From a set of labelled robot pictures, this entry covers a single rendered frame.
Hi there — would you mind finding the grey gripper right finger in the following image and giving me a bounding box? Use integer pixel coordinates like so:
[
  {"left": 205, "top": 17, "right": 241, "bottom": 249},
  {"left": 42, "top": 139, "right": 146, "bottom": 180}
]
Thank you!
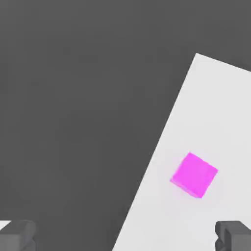
[{"left": 215, "top": 220, "right": 251, "bottom": 251}]

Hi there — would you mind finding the small magenta cube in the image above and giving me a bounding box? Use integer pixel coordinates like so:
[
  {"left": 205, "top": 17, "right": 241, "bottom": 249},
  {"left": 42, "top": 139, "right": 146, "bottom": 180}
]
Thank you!
[{"left": 170, "top": 151, "right": 219, "bottom": 199}]

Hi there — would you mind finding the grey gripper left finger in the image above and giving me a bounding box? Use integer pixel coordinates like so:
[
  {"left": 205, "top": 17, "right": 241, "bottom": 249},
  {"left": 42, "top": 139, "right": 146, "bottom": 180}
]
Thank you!
[{"left": 0, "top": 220, "right": 37, "bottom": 251}]

